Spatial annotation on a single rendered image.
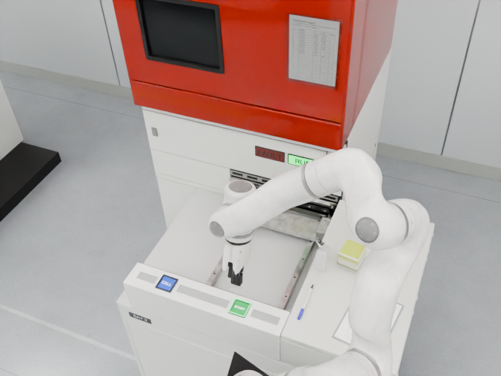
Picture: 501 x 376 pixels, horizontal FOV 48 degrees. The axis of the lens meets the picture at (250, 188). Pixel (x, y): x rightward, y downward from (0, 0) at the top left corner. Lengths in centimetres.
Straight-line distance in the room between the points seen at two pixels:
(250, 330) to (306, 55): 85
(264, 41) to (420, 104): 195
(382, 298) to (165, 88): 115
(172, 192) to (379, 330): 141
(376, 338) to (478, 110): 240
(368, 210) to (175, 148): 127
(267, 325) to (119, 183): 219
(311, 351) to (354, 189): 66
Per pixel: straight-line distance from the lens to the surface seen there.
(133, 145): 403
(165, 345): 213
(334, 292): 184
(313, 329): 175
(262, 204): 139
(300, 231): 211
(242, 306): 180
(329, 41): 170
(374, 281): 127
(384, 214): 116
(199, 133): 218
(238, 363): 166
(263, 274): 205
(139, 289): 190
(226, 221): 141
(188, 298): 184
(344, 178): 126
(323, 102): 182
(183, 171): 237
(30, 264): 344
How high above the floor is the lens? 243
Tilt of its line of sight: 43 degrees down
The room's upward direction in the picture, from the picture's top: 3 degrees counter-clockwise
